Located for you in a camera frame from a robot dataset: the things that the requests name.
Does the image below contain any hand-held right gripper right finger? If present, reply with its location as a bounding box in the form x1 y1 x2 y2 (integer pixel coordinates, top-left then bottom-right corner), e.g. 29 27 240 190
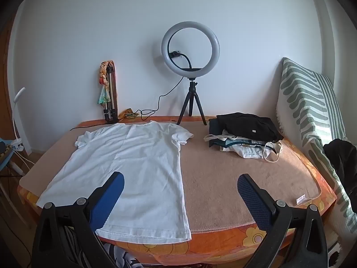
237 174 328 268

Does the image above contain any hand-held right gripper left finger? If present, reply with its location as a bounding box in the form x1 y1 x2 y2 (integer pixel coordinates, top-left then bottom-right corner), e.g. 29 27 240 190
31 171 125 268

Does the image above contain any white t-shirt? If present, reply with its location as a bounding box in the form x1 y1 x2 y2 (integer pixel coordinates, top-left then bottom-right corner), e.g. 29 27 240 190
36 120 194 245

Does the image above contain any tan fleece blanket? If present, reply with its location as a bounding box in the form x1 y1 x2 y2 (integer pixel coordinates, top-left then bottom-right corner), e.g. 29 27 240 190
21 117 321 233

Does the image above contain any orange floral bedsheet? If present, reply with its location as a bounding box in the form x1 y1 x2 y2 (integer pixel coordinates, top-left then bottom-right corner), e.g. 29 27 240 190
17 114 338 266

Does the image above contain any teal folded garment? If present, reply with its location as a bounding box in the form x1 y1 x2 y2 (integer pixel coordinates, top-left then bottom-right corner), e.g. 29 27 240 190
220 139 264 149

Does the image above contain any black white patterned cloth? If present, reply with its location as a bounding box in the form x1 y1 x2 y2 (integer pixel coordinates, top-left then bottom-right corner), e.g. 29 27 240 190
63 223 145 268

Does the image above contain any black folded garment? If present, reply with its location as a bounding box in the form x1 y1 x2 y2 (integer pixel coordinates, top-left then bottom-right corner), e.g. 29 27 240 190
216 112 284 142

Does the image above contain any dark navy folded garment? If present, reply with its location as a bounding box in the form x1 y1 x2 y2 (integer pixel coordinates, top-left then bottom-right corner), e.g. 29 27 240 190
209 119 225 147

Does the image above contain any small colourful folded cloth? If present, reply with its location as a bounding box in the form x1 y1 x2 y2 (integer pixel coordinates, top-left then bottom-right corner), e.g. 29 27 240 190
118 108 139 120

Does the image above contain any black crumpled garment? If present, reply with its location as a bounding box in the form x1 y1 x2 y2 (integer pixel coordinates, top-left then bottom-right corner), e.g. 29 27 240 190
323 139 357 199

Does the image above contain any colourful patterned scarf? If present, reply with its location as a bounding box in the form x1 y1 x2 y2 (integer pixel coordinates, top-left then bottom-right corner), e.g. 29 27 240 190
96 60 115 107

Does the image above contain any folded silver tripod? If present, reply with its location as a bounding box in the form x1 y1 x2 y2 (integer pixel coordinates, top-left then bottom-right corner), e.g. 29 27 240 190
103 65 119 125

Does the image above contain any blue chair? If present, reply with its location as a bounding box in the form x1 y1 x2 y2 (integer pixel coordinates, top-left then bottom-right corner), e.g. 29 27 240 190
0 138 14 172

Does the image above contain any green white striped cushion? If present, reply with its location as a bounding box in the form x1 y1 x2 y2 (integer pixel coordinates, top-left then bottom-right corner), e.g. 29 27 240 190
275 57 357 246

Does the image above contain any small black tripod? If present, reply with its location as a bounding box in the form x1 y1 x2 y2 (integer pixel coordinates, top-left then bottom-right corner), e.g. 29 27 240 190
176 77 207 126

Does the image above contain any white clip lamp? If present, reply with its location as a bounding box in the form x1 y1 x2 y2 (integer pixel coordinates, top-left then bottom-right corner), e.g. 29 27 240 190
10 87 27 151

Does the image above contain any white garment with straps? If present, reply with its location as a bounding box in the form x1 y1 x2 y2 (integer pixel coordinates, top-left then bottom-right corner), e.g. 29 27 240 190
204 134 283 164

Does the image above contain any black ring light cable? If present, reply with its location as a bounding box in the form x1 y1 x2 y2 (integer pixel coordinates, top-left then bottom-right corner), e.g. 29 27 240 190
69 76 185 132

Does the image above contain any white ring light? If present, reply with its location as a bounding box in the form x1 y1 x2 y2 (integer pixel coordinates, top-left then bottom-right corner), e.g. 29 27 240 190
161 21 220 78

